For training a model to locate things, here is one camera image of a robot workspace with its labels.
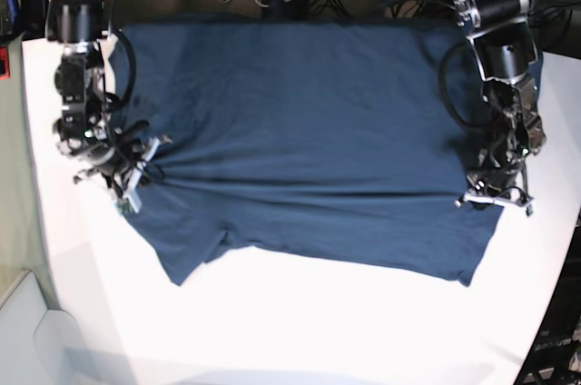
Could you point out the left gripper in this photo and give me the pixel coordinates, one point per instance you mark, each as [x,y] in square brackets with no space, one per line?
[498,173]

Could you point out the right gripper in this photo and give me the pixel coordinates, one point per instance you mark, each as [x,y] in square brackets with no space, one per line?
[70,144]

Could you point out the dark blue t-shirt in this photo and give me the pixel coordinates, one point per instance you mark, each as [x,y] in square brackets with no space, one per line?
[323,140]

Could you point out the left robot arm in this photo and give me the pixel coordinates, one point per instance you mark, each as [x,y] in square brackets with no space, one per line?
[498,34]

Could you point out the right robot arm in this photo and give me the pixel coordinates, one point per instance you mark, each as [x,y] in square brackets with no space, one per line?
[83,127]

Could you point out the red clamp at table edge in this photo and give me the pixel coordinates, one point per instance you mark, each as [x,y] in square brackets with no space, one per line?
[4,63]

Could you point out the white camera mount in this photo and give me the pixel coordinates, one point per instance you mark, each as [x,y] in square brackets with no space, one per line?
[125,167]
[512,196]

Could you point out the blue handled tool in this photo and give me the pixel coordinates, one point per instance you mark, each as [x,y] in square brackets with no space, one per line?
[13,10]

